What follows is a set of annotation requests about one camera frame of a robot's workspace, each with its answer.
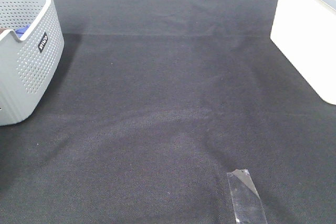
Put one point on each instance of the brown towel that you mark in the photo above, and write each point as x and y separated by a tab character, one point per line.
2	30

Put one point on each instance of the black table cloth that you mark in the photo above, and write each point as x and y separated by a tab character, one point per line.
152	104

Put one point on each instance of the clear tape strip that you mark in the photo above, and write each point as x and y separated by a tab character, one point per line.
246	202

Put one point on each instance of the grey perforated laundry basket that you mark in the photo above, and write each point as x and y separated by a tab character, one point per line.
28	63

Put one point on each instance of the white storage box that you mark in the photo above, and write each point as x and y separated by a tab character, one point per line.
304	31

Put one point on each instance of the blue cloth in basket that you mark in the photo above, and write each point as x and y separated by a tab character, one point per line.
20	31

